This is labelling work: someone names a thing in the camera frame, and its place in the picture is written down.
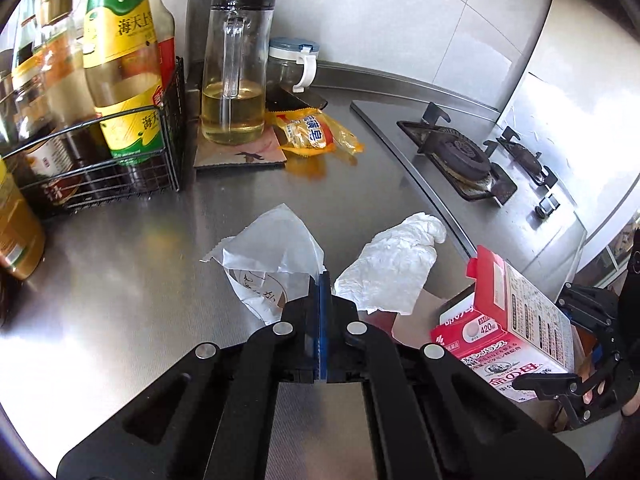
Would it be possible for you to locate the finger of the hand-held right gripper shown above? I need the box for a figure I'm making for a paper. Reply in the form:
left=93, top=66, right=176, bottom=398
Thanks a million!
left=556, top=282, right=622, bottom=342
left=512, top=340, right=622, bottom=429

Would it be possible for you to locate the small black stove burner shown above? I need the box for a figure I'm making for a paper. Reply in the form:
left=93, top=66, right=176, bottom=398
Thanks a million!
left=495, top=127, right=560, bottom=189

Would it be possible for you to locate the red white carton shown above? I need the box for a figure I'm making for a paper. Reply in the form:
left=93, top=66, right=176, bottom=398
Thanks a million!
left=430, top=245, right=583, bottom=404

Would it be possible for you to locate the translucent white paper bag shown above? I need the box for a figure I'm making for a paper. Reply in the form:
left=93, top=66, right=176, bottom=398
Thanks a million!
left=200, top=203, right=326, bottom=327

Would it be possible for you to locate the cardboard coaster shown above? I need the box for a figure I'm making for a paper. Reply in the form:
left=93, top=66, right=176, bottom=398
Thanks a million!
left=194, top=127, right=287, bottom=172

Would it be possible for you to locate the tall brown cap bottle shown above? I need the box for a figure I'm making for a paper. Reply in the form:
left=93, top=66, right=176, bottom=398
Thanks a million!
left=40, top=0, right=97, bottom=128

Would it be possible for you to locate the glass jar blue white lid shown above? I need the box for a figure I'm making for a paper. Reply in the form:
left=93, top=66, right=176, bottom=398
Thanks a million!
left=268, top=37, right=320, bottom=94

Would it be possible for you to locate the foil splash guard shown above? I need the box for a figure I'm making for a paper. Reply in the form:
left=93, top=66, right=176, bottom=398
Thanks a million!
left=500, top=72, right=640, bottom=236

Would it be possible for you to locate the crumpled white tissue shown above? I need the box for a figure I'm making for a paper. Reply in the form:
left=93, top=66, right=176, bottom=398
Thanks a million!
left=334, top=211, right=448, bottom=317

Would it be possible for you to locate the large black stove burner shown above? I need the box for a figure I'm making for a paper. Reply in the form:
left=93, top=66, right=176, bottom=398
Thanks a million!
left=397, top=102, right=519, bottom=207

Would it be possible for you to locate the orange snack packet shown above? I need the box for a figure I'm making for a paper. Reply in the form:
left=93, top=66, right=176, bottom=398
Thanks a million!
left=272, top=108, right=365, bottom=157

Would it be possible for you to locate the black packet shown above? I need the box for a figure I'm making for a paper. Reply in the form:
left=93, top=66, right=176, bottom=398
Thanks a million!
left=265, top=85, right=329, bottom=111

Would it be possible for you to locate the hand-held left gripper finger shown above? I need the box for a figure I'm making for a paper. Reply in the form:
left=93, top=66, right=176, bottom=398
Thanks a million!
left=319, top=270, right=586, bottom=480
left=56, top=272, right=321, bottom=480

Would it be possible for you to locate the steel gas stove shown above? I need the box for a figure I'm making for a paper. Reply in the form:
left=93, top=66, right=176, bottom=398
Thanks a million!
left=350, top=100, right=589, bottom=307

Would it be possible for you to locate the red label bottle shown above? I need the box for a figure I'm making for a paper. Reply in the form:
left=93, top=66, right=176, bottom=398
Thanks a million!
left=142, top=0, right=177, bottom=92

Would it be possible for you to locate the glass oil dispenser black lid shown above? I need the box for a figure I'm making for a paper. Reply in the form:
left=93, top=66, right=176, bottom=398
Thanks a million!
left=195, top=0, right=281, bottom=146

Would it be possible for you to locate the large yellow green label bottle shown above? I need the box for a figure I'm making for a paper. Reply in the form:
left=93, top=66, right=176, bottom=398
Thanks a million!
left=82, top=0, right=166, bottom=167

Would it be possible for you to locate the black wire basket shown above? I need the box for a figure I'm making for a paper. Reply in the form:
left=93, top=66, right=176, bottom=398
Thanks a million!
left=0, top=56, right=186, bottom=217

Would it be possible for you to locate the yellow lid jar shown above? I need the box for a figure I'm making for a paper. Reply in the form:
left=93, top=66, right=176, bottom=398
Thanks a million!
left=0, top=157, right=47, bottom=281

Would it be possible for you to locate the beige cardboard piece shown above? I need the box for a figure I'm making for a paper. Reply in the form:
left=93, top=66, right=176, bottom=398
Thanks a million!
left=361, top=287, right=451, bottom=350

